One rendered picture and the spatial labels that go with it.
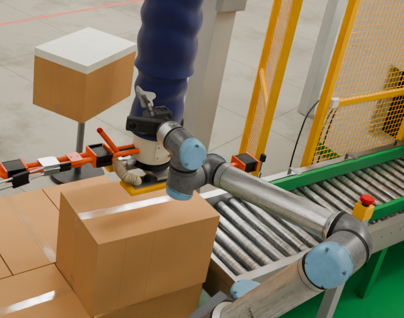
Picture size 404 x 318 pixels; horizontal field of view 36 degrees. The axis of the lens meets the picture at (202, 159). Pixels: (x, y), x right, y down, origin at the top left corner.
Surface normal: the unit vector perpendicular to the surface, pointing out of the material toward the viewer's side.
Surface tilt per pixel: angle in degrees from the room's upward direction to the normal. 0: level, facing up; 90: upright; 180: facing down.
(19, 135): 0
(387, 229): 90
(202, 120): 90
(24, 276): 0
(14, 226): 0
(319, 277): 84
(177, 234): 90
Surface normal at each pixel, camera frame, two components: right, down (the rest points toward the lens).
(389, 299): 0.17, -0.85
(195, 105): -0.79, 0.18
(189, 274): 0.53, 0.50
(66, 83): -0.42, 0.39
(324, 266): -0.58, 0.22
